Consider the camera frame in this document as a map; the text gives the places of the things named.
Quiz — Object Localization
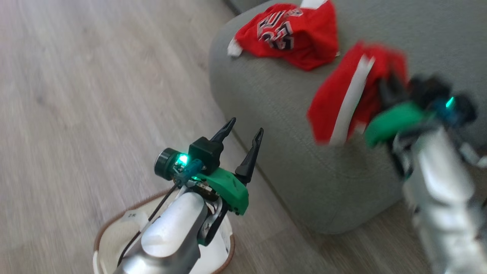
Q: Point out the red basketball jersey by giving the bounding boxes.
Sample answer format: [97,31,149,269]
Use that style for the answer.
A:
[228,0,340,72]

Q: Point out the grey-green fabric sofa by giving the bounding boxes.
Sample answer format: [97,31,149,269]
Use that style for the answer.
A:
[208,0,487,235]

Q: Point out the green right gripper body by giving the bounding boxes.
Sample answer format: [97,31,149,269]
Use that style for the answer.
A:
[364,102,427,149]

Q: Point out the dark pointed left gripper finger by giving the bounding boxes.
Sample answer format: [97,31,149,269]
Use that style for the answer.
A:
[235,128,264,186]
[210,117,237,143]

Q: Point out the white brown-rimmed laundry basket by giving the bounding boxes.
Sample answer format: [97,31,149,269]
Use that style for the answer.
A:
[93,188,236,274]

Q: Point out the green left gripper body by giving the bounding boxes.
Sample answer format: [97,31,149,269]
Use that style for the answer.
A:
[154,148,250,217]

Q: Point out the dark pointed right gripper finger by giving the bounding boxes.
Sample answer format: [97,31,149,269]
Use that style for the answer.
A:
[378,76,397,109]
[392,70,410,103]

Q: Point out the red white-striped shorts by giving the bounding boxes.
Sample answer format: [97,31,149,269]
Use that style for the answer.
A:
[307,41,409,146]

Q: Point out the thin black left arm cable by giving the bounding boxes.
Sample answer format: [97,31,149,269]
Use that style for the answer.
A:
[116,183,180,268]

